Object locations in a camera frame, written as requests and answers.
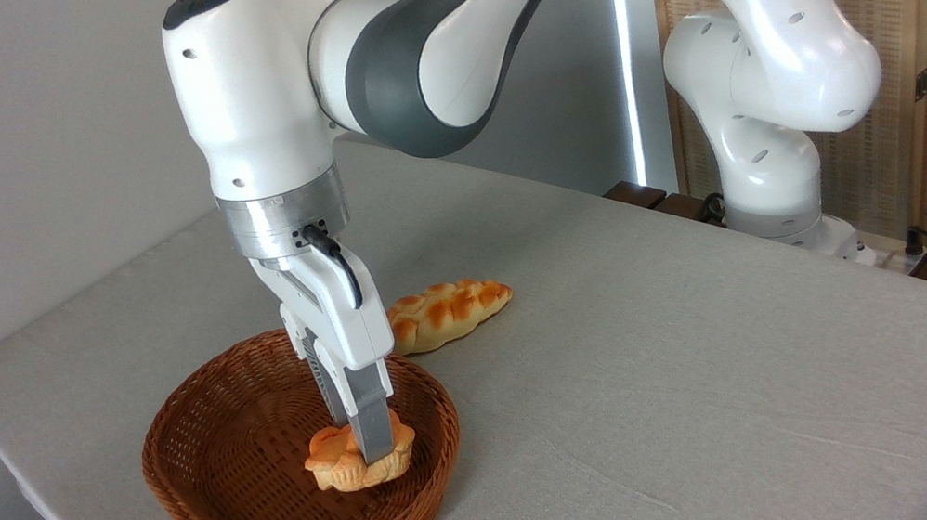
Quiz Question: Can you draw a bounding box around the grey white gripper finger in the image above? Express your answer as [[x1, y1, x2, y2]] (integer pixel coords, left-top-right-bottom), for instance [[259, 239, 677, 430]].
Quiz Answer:
[[310, 328, 409, 473], [284, 319, 352, 436]]

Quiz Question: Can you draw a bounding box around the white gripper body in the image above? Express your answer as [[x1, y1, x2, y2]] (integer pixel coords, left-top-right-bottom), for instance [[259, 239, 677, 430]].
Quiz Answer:
[[248, 235, 399, 385]]

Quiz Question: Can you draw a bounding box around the round orange bread bun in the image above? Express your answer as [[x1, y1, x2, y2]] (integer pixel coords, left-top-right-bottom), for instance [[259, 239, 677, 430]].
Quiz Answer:
[[297, 404, 424, 500]]

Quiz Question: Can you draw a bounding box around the long braided bread loaf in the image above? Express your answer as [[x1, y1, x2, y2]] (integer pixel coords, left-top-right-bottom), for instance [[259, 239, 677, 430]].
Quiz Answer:
[[382, 270, 521, 358]]

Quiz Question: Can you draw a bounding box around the brown wicker basket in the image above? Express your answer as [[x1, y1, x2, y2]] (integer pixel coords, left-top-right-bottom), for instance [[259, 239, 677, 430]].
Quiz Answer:
[[124, 302, 476, 520]]

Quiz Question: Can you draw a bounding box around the dark brown wooden block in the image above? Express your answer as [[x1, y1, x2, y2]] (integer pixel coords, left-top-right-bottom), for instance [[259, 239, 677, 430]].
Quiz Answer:
[[602, 174, 670, 217], [651, 185, 726, 234]]

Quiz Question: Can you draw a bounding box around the grey tablecloth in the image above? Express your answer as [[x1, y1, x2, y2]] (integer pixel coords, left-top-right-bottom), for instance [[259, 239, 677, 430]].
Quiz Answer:
[[0, 44, 927, 520]]

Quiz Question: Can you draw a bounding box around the white power strip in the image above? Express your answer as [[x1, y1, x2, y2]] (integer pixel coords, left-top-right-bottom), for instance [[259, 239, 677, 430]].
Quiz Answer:
[[835, 215, 927, 288]]

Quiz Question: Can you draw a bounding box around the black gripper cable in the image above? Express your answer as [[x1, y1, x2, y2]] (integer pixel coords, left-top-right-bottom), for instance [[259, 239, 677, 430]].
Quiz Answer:
[[300, 216, 366, 316]]

